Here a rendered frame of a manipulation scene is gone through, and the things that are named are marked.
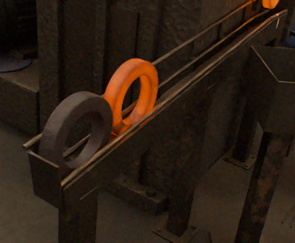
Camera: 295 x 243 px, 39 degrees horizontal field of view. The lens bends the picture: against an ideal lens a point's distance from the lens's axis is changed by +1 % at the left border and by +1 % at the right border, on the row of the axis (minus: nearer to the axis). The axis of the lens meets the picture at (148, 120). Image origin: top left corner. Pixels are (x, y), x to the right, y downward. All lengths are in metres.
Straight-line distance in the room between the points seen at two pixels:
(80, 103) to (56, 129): 0.07
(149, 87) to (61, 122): 0.31
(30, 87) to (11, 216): 0.62
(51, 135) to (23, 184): 1.01
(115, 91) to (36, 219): 0.84
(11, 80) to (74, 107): 1.29
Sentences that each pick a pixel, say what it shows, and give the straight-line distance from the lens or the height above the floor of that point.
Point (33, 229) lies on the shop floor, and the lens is 1.56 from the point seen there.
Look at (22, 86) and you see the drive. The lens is 1.99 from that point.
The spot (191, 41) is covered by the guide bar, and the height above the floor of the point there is 0.71.
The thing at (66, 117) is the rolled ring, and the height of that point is 0.71.
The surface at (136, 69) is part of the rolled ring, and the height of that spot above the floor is 0.74.
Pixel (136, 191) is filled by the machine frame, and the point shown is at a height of 0.07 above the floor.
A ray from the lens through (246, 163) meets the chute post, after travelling 2.02.
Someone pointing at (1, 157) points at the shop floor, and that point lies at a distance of 1.93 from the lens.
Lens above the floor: 1.07
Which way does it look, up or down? 29 degrees down
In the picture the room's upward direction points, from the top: 7 degrees clockwise
